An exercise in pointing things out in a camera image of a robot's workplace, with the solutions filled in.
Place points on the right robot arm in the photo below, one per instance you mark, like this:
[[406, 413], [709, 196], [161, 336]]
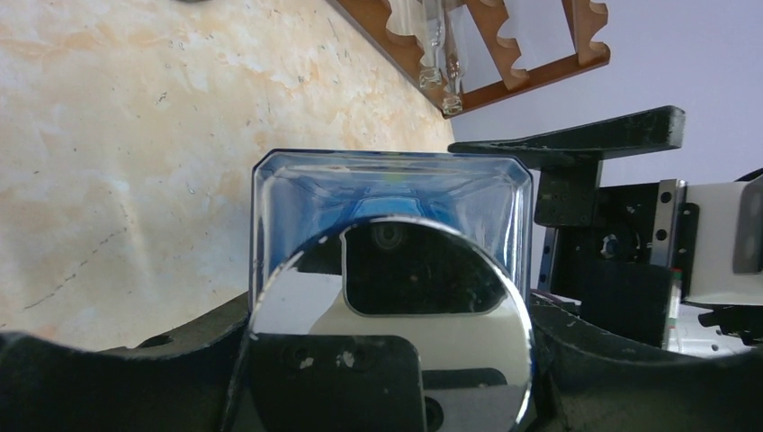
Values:
[[722, 314]]

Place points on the clear glass bottle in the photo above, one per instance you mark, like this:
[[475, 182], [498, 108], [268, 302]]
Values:
[[423, 20], [455, 56]]

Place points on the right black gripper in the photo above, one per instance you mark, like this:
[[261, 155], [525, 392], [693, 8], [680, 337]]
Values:
[[628, 271]]

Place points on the clear glass bottle front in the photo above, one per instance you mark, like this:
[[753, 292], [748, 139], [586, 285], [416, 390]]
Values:
[[423, 20]]

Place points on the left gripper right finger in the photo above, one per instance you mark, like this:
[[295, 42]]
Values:
[[588, 379]]

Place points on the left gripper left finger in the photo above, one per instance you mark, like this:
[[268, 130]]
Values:
[[176, 381]]

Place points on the blue square glass bottle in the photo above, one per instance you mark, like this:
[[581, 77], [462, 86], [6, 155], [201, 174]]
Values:
[[387, 293]]

